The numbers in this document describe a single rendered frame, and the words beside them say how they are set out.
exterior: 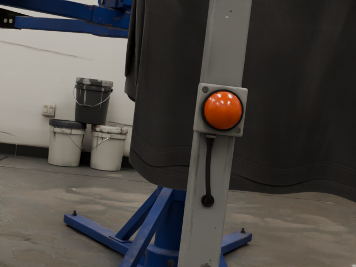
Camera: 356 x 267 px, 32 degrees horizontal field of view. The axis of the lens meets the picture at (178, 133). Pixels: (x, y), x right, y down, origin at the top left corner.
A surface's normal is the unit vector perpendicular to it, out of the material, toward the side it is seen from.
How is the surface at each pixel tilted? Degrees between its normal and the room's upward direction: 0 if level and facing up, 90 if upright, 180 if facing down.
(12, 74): 90
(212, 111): 100
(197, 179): 90
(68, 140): 93
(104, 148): 93
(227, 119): 119
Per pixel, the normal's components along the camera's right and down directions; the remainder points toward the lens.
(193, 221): 0.07, 0.06
